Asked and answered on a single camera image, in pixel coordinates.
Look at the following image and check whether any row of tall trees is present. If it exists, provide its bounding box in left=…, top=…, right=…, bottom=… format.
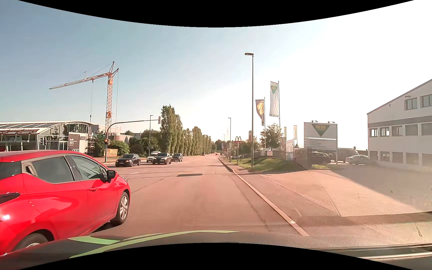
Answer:
left=159, top=104, right=217, bottom=157

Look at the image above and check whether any brown flag on pole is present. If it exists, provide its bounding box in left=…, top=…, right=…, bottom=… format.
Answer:
left=255, top=97, right=266, bottom=151

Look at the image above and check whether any round tree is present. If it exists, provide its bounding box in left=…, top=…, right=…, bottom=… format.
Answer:
left=259, top=123, right=283, bottom=151

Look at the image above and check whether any grass bank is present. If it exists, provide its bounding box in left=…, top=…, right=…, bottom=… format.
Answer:
left=235, top=156, right=307, bottom=173

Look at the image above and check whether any grey asphalt road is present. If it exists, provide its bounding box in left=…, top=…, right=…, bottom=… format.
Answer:
left=88, top=154, right=310, bottom=241

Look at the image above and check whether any white flag on pole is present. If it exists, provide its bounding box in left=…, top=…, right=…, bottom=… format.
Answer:
left=269, top=80, right=281, bottom=151

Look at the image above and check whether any black car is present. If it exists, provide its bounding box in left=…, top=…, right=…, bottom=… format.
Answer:
left=115, top=154, right=142, bottom=168

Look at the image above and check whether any green bush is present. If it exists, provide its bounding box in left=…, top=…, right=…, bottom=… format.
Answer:
left=109, top=139, right=130, bottom=157

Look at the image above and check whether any white billboard with triangle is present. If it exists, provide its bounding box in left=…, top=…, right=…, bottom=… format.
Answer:
left=303, top=121, right=339, bottom=166

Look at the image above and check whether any dark parked car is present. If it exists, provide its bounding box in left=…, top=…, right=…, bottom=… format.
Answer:
left=311, top=151, right=332, bottom=166

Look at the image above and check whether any car's own bonnet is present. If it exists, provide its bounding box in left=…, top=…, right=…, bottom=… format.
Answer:
left=0, top=229, right=432, bottom=270

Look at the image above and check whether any orange construction crane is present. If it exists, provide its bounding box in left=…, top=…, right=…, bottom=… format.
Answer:
left=49, top=61, right=120, bottom=130

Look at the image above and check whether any silver parked car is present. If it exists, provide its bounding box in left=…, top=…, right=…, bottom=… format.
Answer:
left=345, top=154, right=371, bottom=166

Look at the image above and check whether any paved pavement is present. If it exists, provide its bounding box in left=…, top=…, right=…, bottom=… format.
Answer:
left=219, top=157, right=432, bottom=248

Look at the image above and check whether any red car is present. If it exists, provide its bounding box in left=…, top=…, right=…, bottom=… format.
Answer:
left=0, top=150, right=131, bottom=262

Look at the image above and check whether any glass car dealership building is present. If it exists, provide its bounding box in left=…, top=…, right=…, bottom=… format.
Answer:
left=0, top=121, right=100, bottom=154

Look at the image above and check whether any white grey building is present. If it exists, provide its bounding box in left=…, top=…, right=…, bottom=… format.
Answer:
left=367, top=66, right=432, bottom=170

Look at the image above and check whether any tall lamp post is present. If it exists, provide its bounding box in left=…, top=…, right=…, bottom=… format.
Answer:
left=244, top=52, right=255, bottom=169

